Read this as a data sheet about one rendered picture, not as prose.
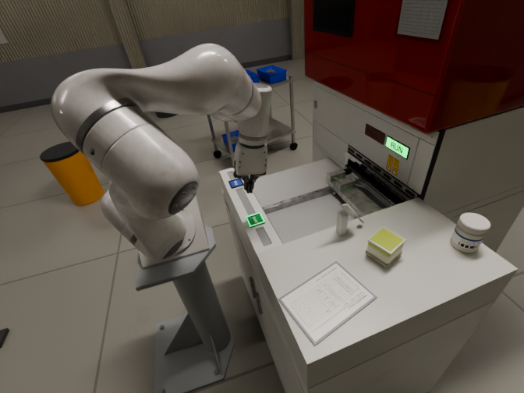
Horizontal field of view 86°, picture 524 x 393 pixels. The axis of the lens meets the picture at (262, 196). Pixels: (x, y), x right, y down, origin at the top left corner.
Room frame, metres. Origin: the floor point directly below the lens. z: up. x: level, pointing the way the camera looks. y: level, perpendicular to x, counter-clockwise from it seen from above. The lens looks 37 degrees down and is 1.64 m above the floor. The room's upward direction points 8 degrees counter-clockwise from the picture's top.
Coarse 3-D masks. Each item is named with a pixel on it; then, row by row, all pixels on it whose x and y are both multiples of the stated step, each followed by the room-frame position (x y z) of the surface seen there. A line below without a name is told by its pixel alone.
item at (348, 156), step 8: (352, 160) 1.12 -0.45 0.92; (360, 160) 1.09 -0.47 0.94; (368, 168) 1.01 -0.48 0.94; (376, 176) 0.96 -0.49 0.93; (384, 184) 0.91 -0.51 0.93; (392, 184) 0.88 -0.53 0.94; (376, 192) 0.95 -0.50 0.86; (392, 192) 0.86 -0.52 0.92; (400, 192) 0.82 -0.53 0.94; (384, 200) 0.89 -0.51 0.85
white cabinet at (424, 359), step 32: (256, 288) 0.71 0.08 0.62; (480, 320) 0.42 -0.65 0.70; (288, 352) 0.38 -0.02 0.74; (384, 352) 0.32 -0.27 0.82; (416, 352) 0.35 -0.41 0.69; (448, 352) 0.40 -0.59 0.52; (288, 384) 0.41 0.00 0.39; (320, 384) 0.27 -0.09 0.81; (352, 384) 0.30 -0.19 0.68; (384, 384) 0.33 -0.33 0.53; (416, 384) 0.38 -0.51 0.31
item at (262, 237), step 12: (228, 168) 1.14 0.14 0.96; (228, 180) 1.04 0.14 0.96; (228, 192) 0.95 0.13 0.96; (240, 192) 0.94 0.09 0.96; (228, 204) 1.03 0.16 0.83; (240, 204) 0.86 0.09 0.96; (252, 204) 0.85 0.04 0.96; (240, 216) 0.79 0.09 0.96; (264, 216) 0.77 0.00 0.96; (240, 228) 0.82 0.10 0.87; (252, 228) 0.71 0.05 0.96; (264, 228) 0.70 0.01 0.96; (252, 240) 0.66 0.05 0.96; (264, 240) 0.65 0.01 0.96; (276, 240) 0.64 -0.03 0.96; (252, 252) 0.66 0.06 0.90
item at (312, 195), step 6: (330, 186) 1.04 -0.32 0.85; (312, 192) 1.02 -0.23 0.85; (318, 192) 1.01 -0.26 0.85; (324, 192) 1.02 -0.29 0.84; (330, 192) 1.02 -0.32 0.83; (294, 198) 0.99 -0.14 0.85; (300, 198) 0.98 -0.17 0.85; (306, 198) 0.99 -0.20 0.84; (312, 198) 1.00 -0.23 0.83; (270, 204) 0.97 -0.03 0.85; (276, 204) 0.96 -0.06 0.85; (282, 204) 0.96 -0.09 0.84; (288, 204) 0.97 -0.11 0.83; (294, 204) 0.98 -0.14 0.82; (264, 210) 0.94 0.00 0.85; (270, 210) 0.95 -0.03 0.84; (276, 210) 0.95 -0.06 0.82
